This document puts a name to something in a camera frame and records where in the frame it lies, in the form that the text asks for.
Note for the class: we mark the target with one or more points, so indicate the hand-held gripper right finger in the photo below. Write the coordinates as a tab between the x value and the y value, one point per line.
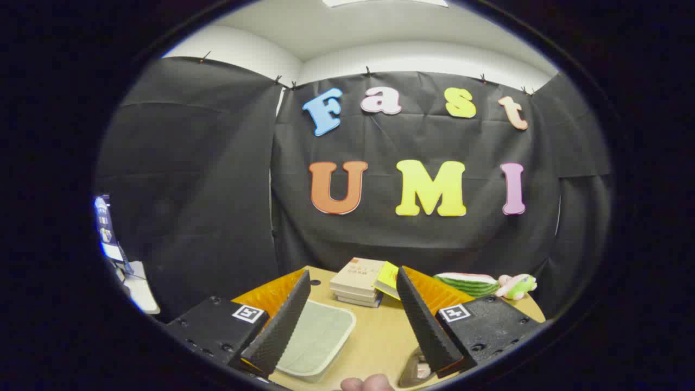
429	331

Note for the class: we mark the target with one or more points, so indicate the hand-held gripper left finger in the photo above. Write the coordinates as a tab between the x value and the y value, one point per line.
282	326

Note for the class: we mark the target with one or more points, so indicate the beige fabric storage box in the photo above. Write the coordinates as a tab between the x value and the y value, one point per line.
320	336

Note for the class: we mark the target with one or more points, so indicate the brown fuzzy shoe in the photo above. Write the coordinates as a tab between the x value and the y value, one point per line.
415	372

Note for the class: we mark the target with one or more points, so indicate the watermelon slice plush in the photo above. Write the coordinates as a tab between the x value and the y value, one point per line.
467	286

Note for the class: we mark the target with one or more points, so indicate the yellow book with red circle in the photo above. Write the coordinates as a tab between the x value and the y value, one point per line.
387	279

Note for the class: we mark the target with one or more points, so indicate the thin beige book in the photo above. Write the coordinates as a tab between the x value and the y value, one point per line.
355	298
361	303

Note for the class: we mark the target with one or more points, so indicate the thick beige book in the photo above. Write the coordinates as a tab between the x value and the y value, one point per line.
358	274

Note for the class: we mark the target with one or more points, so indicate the pink and green plush toy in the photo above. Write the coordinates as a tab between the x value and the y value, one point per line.
518	285

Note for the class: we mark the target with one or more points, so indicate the blue printed poster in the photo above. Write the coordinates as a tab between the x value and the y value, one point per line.
103	217

